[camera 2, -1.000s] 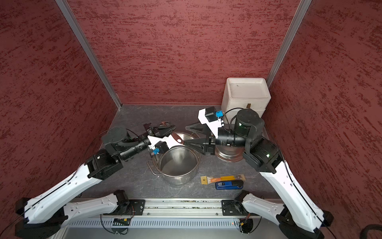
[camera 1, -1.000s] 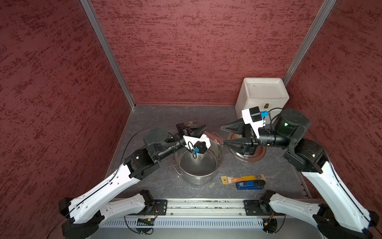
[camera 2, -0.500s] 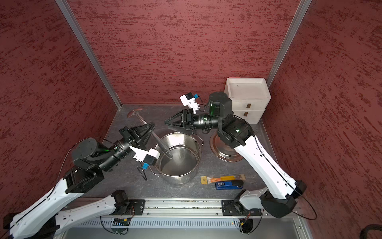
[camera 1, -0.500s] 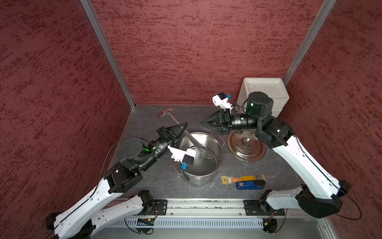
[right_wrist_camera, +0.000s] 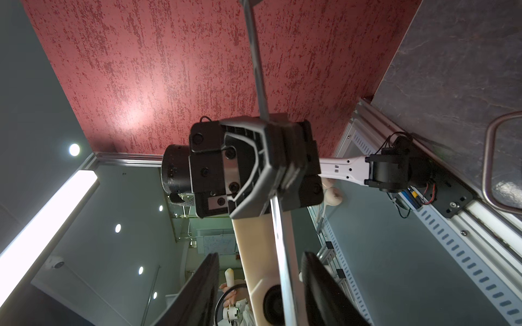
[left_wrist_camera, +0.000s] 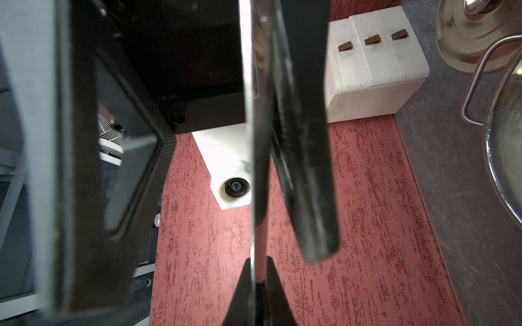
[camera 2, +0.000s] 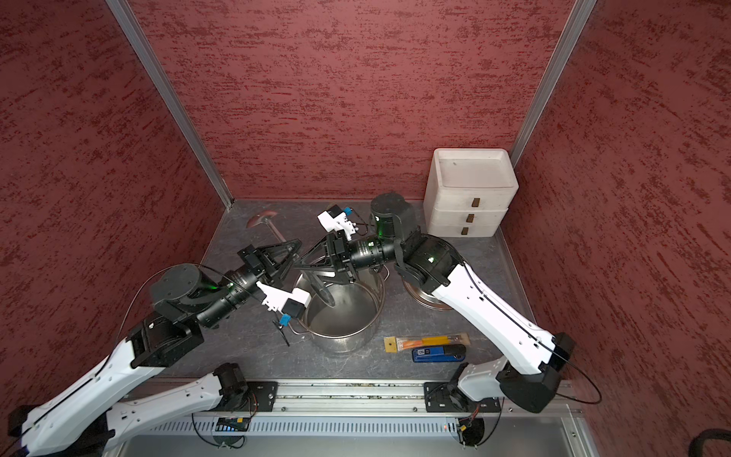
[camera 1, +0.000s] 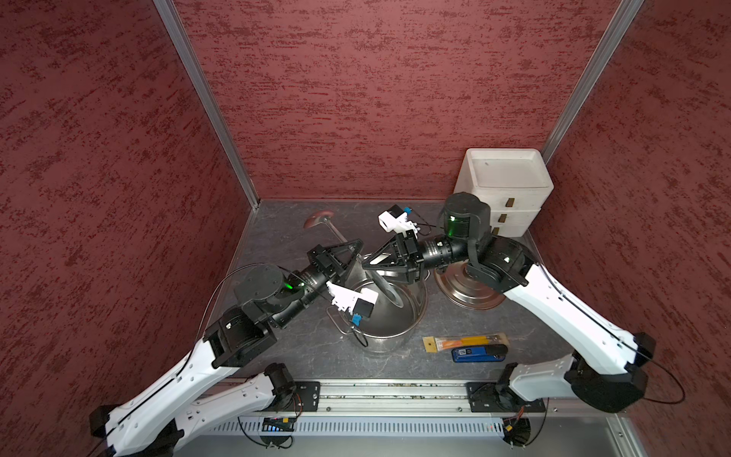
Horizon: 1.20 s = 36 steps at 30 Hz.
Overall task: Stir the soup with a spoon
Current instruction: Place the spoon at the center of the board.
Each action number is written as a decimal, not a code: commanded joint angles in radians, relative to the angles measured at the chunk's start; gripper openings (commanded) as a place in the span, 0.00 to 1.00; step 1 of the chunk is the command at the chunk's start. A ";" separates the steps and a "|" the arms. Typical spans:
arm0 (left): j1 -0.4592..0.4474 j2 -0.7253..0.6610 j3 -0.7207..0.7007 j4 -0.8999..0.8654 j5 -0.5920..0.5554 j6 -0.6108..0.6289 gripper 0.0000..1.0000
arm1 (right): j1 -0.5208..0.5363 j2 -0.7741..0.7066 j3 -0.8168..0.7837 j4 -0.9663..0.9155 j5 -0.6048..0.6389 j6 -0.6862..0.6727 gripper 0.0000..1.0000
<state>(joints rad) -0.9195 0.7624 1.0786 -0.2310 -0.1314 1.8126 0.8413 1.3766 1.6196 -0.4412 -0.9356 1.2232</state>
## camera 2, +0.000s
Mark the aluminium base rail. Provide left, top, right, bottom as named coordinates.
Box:
left=149, top=376, right=584, bottom=418

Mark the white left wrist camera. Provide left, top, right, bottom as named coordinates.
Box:
left=256, top=281, right=312, bottom=319

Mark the white perforated cable duct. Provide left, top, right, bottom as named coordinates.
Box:
left=146, top=416, right=459, bottom=438

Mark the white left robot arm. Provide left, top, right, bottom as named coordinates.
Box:
left=9, top=239, right=310, bottom=456

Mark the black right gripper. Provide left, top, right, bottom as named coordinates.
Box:
left=298, top=225, right=404, bottom=280

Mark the orange packaged tool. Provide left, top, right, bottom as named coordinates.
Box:
left=384, top=332, right=471, bottom=353

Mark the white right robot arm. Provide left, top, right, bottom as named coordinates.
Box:
left=294, top=192, right=575, bottom=413

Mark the aluminium corner post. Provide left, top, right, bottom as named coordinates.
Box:
left=106, top=0, right=235, bottom=211
left=509, top=0, right=597, bottom=168

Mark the aluminium corner post right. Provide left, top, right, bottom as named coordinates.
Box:
left=509, top=0, right=597, bottom=168

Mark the steel pot lid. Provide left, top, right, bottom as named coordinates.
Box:
left=402, top=280, right=452, bottom=312

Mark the aluminium corner post left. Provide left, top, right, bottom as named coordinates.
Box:
left=106, top=0, right=235, bottom=211

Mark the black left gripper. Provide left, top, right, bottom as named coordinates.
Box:
left=196, top=237, right=303, bottom=327

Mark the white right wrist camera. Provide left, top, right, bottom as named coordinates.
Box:
left=317, top=205, right=358, bottom=240

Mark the stainless steel pot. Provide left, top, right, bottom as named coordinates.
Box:
left=295, top=267, right=389, bottom=354

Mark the blue box cutter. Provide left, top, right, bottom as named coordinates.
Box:
left=411, top=344, right=466, bottom=364

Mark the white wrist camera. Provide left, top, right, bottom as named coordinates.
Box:
left=317, top=205, right=358, bottom=240
left=256, top=281, right=312, bottom=319

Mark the white three-drawer box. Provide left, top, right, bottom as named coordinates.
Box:
left=424, top=148, right=519, bottom=238

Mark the long metal spoon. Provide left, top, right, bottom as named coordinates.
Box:
left=247, top=211, right=287, bottom=243

